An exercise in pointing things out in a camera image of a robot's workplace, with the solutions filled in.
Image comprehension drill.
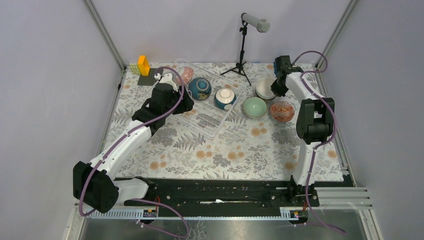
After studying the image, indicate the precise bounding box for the yellow toy block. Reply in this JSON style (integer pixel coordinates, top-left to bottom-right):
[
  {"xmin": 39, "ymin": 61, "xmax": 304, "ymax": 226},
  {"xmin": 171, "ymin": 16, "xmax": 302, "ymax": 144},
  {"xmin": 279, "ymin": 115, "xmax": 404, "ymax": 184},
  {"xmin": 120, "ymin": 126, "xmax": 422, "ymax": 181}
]
[{"xmin": 137, "ymin": 55, "xmax": 151, "ymax": 77}]

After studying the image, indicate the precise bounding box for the lime green toy block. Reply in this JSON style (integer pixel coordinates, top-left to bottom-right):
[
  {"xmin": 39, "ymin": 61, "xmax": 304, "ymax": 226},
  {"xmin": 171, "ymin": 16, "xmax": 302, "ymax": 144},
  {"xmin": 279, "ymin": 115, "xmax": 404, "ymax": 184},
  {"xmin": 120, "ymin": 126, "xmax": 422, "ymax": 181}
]
[{"xmin": 128, "ymin": 64, "xmax": 141, "ymax": 75}]

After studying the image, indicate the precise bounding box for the dark grey building plate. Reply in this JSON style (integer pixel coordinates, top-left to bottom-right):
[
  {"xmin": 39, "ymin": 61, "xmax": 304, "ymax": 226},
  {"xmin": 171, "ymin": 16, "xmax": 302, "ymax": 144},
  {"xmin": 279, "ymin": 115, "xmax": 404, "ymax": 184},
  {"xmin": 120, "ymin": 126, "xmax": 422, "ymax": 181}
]
[{"xmin": 137, "ymin": 68, "xmax": 164, "ymax": 86}]

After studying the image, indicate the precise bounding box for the pink floral bowl leaf interior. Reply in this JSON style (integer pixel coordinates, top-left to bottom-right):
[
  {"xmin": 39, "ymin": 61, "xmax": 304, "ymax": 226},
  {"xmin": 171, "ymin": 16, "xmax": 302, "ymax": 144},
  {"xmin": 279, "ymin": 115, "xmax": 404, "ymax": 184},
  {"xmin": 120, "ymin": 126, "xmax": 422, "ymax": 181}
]
[{"xmin": 176, "ymin": 66, "xmax": 194, "ymax": 85}]

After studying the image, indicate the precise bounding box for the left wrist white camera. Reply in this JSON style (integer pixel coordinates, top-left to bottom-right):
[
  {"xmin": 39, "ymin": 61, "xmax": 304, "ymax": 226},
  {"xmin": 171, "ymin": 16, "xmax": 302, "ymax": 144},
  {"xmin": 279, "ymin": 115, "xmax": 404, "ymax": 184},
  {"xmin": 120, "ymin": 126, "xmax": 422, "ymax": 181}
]
[{"xmin": 154, "ymin": 73, "xmax": 178, "ymax": 91}]

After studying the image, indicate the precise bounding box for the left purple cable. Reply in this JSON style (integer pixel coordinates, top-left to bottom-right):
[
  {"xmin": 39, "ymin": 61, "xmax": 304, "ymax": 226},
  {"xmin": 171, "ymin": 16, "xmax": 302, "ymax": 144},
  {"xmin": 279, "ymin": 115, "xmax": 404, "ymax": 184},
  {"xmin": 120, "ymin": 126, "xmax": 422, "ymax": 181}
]
[{"xmin": 78, "ymin": 66, "xmax": 191, "ymax": 239}]

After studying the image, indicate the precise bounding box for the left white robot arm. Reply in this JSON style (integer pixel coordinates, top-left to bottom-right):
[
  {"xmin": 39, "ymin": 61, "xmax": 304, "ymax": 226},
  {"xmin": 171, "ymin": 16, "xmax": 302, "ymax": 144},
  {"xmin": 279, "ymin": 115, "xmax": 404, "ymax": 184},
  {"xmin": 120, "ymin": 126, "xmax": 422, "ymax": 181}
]
[{"xmin": 72, "ymin": 83, "xmax": 194, "ymax": 213}]

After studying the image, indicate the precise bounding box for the dark teal floral bowl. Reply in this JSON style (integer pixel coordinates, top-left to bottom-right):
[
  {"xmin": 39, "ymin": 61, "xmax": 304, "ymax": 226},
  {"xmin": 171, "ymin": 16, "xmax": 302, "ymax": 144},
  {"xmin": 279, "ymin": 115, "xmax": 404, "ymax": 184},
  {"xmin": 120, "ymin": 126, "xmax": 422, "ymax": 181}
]
[{"xmin": 188, "ymin": 77, "xmax": 212, "ymax": 101}]

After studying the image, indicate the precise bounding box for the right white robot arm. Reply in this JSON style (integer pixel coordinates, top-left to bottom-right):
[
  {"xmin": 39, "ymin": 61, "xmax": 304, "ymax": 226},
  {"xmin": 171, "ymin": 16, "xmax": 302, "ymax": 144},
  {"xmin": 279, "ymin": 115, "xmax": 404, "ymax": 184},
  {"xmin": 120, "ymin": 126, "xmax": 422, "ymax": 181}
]
[{"xmin": 271, "ymin": 55, "xmax": 335, "ymax": 206}]

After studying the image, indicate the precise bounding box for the blue toy block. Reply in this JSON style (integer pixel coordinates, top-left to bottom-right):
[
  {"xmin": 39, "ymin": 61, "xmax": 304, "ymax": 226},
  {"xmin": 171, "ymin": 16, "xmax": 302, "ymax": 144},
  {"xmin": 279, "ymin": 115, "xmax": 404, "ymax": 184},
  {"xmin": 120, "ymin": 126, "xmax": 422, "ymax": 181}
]
[{"xmin": 273, "ymin": 61, "xmax": 278, "ymax": 75}]

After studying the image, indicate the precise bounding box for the white ribbed bowl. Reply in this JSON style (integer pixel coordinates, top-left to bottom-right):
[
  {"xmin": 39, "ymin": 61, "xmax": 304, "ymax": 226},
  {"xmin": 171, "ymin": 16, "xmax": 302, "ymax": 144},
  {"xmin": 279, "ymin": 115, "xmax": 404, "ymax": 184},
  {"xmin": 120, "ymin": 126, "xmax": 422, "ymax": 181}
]
[{"xmin": 254, "ymin": 77, "xmax": 276, "ymax": 100}]

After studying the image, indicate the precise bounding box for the grey microphone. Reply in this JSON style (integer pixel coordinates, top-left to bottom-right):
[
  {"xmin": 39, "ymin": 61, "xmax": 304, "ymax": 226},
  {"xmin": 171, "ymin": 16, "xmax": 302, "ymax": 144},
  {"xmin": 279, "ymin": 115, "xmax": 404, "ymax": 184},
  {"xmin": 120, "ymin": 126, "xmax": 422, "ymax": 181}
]
[{"xmin": 241, "ymin": 12, "xmax": 271, "ymax": 33}]

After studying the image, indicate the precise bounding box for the light green celadon bowl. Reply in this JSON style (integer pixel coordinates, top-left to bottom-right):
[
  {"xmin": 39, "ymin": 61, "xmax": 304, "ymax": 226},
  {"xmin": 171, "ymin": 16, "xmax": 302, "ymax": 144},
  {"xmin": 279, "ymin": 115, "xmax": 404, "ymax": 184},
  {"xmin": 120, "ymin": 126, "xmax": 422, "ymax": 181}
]
[{"xmin": 242, "ymin": 97, "xmax": 268, "ymax": 119}]

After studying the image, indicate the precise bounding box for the white wire dish rack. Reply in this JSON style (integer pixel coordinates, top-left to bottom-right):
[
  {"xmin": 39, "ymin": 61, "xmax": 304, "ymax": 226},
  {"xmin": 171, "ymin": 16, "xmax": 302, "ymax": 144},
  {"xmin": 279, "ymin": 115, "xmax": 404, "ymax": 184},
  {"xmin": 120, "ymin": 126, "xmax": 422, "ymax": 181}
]
[{"xmin": 145, "ymin": 58, "xmax": 244, "ymax": 140}]

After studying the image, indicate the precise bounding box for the red orange patterned bowl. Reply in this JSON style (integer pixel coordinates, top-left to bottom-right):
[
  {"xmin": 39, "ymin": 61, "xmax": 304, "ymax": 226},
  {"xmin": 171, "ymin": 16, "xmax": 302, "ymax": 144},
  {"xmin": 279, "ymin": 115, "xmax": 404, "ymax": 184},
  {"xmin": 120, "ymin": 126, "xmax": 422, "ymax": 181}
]
[{"xmin": 270, "ymin": 101, "xmax": 295, "ymax": 123}]

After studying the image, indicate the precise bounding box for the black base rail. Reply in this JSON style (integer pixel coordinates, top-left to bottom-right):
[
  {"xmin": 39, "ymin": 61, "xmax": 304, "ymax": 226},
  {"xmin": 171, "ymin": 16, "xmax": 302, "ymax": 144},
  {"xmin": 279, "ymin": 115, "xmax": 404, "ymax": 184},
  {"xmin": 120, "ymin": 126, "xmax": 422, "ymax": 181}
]
[{"xmin": 91, "ymin": 177, "xmax": 354, "ymax": 219}]

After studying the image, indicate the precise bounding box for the teal white spotted bowl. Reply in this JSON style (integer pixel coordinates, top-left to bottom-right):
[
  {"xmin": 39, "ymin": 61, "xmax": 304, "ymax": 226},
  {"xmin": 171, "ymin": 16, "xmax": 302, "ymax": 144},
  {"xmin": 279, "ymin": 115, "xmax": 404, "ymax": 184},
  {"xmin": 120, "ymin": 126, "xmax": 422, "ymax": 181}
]
[{"xmin": 214, "ymin": 88, "xmax": 237, "ymax": 111}]

